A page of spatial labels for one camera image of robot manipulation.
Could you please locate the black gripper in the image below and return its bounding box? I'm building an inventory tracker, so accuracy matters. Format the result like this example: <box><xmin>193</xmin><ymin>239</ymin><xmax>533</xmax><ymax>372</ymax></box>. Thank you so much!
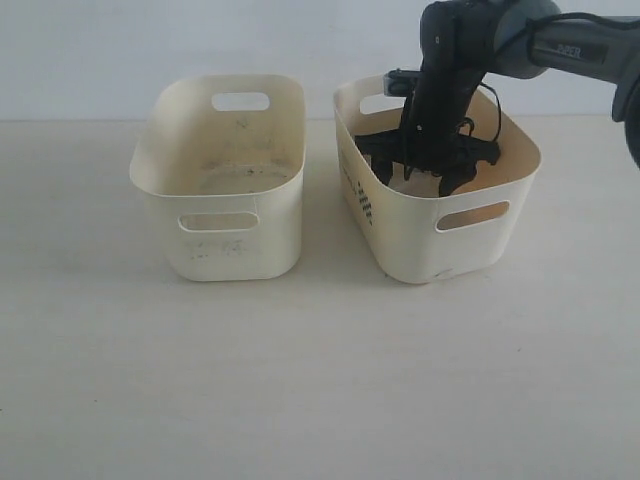
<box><xmin>355</xmin><ymin>1</ymin><xmax>501</xmax><ymax>197</ymax></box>

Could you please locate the cream plastic bin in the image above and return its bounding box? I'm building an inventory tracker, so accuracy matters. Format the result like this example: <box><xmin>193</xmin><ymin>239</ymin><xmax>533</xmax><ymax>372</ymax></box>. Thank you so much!
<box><xmin>129</xmin><ymin>74</ymin><xmax>306</xmax><ymax>282</ymax></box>
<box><xmin>333</xmin><ymin>75</ymin><xmax>541</xmax><ymax>284</ymax></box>

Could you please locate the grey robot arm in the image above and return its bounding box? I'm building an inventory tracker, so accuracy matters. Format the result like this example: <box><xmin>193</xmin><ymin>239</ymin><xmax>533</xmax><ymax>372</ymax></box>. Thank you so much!
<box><xmin>354</xmin><ymin>1</ymin><xmax>639</xmax><ymax>197</ymax></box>

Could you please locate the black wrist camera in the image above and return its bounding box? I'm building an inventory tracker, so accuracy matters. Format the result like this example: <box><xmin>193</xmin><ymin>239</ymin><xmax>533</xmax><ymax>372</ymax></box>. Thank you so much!
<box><xmin>383</xmin><ymin>68</ymin><xmax>421</xmax><ymax>98</ymax></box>

